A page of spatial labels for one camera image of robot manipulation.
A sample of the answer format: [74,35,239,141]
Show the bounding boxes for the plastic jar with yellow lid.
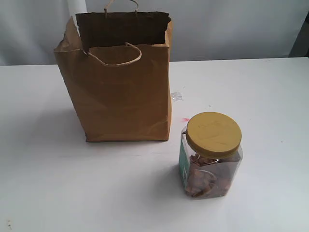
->
[179,112,243,199]

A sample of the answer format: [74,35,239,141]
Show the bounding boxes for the crumpled clear plastic scrap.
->
[170,92,183,102]

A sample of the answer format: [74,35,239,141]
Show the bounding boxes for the white cylindrical post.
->
[67,0,88,27]

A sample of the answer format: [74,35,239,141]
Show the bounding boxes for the brown paper bag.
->
[54,10,172,142]

